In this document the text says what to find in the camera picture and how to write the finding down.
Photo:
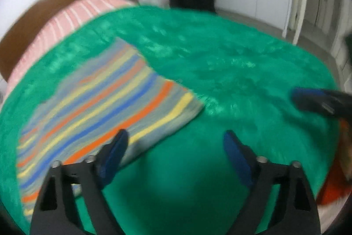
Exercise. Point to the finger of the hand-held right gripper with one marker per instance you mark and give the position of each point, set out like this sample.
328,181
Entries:
310,98

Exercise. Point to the green floral blanket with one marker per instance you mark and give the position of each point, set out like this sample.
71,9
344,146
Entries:
220,72

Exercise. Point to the pink striped pillow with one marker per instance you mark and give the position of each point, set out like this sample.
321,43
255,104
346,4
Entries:
68,17

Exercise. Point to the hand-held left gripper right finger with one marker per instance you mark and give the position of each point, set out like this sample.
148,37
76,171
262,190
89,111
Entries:
238,160

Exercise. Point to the striped knit sweater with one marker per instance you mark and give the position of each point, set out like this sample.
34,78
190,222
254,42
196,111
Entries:
96,102

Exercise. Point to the orange cloth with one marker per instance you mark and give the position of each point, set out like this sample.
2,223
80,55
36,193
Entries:
332,191

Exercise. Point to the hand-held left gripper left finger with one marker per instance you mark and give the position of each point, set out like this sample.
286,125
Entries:
115,158

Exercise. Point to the wooden headboard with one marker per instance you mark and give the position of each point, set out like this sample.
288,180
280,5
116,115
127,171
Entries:
55,3

